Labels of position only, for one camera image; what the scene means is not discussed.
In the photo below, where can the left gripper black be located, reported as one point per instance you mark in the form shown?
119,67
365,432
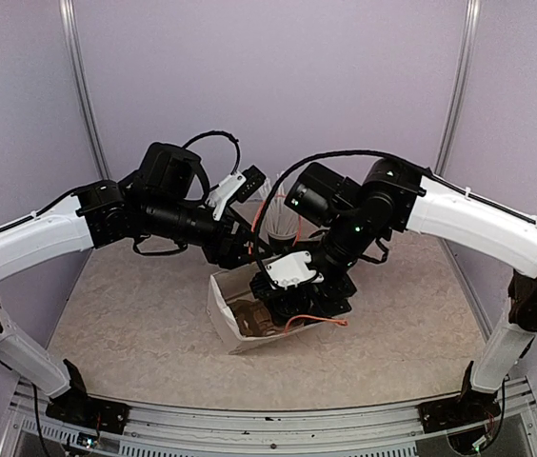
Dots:
228,256

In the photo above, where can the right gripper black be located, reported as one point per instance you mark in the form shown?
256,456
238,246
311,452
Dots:
323,297

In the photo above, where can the white paper takeout bag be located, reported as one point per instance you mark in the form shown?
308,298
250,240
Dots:
227,286

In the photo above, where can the brown cardboard cup carrier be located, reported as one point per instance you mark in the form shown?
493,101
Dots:
254,319

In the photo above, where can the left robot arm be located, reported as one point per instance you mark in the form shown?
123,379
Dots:
169,196

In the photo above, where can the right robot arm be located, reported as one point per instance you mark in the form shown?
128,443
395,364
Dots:
398,195

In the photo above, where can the black cup with straws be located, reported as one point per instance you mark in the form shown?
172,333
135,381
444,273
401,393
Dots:
280,242

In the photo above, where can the white wrapped straws bundle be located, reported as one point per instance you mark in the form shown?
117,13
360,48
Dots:
280,218

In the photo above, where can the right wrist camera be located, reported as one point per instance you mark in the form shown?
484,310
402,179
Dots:
285,274

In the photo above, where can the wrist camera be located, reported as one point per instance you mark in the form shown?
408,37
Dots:
237,186
285,274

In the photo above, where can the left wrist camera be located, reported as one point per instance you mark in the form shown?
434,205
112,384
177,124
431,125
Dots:
237,186

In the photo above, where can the left aluminium frame post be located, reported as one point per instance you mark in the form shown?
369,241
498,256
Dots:
69,24

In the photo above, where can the aluminium frame post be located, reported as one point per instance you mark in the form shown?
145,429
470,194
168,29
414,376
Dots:
69,24
457,97

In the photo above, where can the right aluminium frame post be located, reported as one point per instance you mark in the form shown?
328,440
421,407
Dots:
457,97

